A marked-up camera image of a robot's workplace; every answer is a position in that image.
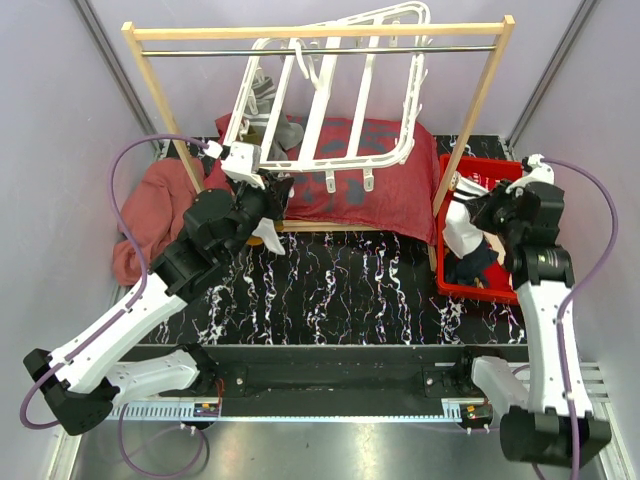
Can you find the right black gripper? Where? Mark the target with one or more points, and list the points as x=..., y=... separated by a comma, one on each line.
x=483, y=205

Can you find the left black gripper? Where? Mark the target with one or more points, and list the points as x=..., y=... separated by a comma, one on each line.
x=275, y=195

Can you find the white ankle sock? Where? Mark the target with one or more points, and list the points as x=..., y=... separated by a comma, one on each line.
x=266, y=232

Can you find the white plastic clip hanger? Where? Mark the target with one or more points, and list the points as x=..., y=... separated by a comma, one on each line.
x=319, y=71

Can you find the olive green ribbed sock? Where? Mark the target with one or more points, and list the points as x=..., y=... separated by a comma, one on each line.
x=251, y=137

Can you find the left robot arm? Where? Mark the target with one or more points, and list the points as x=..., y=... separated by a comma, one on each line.
x=84, y=380

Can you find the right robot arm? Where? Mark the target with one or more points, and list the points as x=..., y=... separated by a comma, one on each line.
x=550, y=420

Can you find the red plastic bin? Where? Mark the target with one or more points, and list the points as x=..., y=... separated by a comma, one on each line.
x=500, y=289

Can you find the navy dark sock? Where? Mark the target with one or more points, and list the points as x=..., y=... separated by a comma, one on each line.
x=470, y=270

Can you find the pink crumpled cloth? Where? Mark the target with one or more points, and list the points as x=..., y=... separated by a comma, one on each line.
x=154, y=215

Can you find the grey striped sock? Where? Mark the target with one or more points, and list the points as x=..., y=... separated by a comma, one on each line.
x=258, y=112

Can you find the red patterned pillow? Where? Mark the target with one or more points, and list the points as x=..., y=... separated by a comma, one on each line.
x=401, y=200

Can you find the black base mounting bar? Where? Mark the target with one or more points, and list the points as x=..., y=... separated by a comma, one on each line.
x=341, y=383

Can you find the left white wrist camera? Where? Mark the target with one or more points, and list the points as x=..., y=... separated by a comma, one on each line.
x=242, y=164

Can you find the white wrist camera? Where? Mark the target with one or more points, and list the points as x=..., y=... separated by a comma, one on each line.
x=536, y=170
x=242, y=164

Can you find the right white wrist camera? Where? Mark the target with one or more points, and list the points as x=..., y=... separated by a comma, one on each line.
x=536, y=170

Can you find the metal rack rail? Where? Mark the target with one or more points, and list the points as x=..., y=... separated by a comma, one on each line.
x=316, y=51

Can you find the wooden clothes rack frame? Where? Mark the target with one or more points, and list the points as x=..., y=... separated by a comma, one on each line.
x=405, y=20

